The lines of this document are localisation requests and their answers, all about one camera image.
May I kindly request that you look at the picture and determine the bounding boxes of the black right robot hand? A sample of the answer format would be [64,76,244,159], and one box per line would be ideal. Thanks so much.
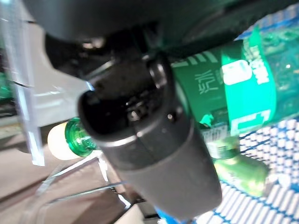
[23,0,297,220]

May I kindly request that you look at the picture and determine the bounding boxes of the green soda bottle yellow cap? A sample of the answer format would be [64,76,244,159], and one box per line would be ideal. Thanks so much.
[47,22,299,161]

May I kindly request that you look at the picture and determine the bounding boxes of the blue plastic shopping basket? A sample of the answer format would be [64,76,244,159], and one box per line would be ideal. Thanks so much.
[21,11,299,224]

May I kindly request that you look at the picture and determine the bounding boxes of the green bottle with red cap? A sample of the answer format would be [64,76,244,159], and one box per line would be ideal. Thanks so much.
[210,136,269,196]

